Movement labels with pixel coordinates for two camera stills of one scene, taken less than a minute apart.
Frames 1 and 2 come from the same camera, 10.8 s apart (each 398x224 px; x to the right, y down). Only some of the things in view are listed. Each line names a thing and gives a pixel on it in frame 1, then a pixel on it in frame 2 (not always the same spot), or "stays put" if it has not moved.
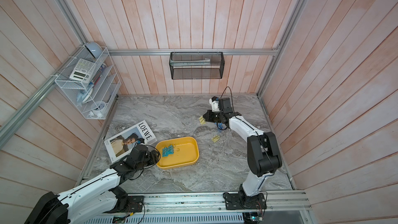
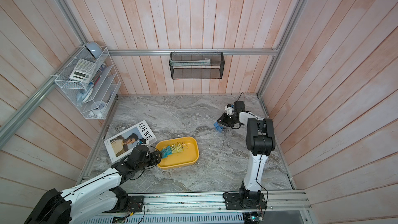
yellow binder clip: (202, 120) to (174, 148)
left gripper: (153, 157) stays put
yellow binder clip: (215, 138) to (181, 147)
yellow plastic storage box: (178, 152) stays put
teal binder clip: (165, 152) stays put
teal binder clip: (172, 149) stays put
